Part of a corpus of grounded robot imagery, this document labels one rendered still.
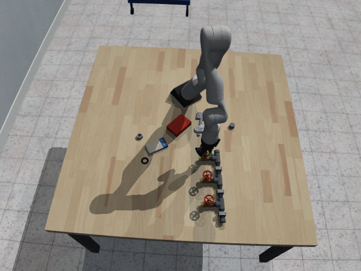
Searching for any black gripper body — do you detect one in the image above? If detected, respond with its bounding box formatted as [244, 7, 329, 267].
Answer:
[200, 138, 216, 150]

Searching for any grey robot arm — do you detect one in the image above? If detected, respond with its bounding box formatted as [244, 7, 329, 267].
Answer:
[181, 26, 231, 145]

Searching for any grey flat bar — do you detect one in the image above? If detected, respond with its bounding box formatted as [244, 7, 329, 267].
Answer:
[196, 112, 203, 125]

